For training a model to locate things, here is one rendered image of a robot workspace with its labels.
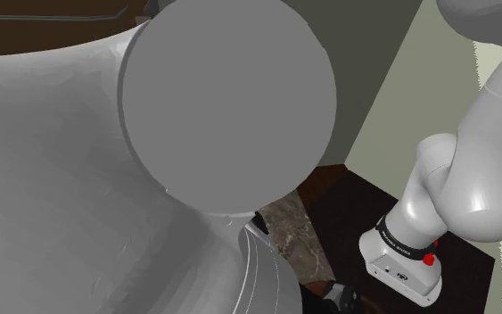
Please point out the black and grey object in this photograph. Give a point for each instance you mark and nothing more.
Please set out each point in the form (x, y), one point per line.
(339, 301)

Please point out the dark robot stand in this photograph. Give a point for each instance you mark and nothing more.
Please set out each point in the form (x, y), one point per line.
(355, 204)

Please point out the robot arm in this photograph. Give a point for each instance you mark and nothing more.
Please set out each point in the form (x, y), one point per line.
(485, 174)

